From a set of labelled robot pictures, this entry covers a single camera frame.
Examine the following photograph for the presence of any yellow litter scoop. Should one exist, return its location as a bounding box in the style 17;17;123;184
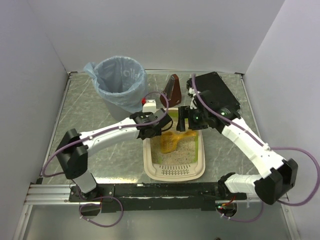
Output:
160;130;197;154

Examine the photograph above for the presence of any beige litter box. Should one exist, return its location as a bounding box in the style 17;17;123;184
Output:
142;107;206;182

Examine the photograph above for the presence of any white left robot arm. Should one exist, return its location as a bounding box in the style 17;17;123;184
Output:
56;108;173;201

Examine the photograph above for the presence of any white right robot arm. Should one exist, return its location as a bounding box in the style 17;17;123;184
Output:
176;88;298;205

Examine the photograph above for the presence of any beige cat litter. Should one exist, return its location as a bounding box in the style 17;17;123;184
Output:
150;131;198;166

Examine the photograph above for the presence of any brown wooden metronome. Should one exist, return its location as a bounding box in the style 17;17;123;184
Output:
162;74;182;108

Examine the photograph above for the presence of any black rectangular case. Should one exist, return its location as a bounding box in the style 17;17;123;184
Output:
195;72;240;115

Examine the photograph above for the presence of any grey bin with blue bag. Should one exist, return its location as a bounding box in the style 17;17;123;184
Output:
83;56;148;122

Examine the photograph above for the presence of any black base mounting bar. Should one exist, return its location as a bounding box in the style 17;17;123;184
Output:
69;182;247;213

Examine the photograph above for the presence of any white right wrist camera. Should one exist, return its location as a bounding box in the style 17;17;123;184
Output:
188;87;200;109

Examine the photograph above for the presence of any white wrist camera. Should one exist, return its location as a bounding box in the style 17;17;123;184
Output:
141;98;157;113
188;87;200;109

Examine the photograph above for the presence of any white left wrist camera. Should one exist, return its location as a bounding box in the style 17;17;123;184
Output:
141;98;157;113

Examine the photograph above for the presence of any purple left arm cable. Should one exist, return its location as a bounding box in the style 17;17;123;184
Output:
42;91;169;228

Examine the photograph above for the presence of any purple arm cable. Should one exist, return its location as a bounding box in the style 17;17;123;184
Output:
191;72;320;223
42;91;169;228

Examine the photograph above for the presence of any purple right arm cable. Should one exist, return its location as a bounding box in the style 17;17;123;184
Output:
191;72;320;223

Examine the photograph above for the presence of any aluminium rail frame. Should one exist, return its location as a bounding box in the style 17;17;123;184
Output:
12;71;78;240

